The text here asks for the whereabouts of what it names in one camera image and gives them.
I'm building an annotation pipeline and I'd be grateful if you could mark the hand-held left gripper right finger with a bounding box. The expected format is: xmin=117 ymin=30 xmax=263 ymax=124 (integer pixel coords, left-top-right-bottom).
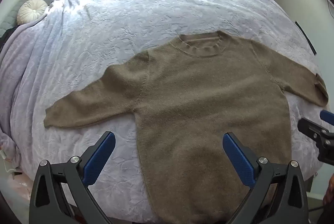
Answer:
xmin=222 ymin=132 xmax=310 ymax=224

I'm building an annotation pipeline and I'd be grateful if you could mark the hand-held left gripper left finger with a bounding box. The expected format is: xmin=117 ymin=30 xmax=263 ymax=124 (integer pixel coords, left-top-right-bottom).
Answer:
xmin=29 ymin=131 xmax=116 ymax=224

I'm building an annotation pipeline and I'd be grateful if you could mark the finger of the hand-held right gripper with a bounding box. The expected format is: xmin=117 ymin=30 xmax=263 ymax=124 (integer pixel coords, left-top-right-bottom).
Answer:
xmin=297 ymin=118 xmax=334 ymax=162
xmin=320 ymin=109 xmax=334 ymax=127

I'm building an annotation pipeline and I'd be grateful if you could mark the brown knit sweater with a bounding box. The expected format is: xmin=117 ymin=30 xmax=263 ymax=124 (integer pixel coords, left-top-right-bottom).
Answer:
xmin=44 ymin=30 xmax=329 ymax=224

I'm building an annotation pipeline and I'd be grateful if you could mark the lavender embossed blanket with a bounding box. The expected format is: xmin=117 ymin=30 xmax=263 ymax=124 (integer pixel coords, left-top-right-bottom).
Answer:
xmin=0 ymin=0 xmax=324 ymax=222

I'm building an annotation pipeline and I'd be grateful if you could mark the white round pillow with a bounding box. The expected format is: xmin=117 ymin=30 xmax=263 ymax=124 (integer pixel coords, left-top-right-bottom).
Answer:
xmin=17 ymin=0 xmax=49 ymax=25

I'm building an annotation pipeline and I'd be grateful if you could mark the grey quilted cushion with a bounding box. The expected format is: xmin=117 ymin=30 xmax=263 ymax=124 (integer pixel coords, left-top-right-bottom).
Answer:
xmin=0 ymin=0 xmax=59 ymax=37

